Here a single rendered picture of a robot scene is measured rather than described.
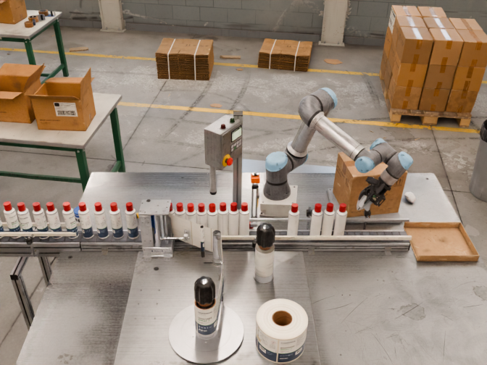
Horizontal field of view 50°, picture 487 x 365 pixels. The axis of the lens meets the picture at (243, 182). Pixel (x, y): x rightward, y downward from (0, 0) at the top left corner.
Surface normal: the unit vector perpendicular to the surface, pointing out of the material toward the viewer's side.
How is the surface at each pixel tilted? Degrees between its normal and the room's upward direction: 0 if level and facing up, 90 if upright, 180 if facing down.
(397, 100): 90
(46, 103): 91
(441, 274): 0
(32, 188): 0
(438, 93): 87
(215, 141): 90
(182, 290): 0
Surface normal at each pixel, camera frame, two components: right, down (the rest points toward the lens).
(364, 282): 0.01, -0.82
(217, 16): -0.14, 0.57
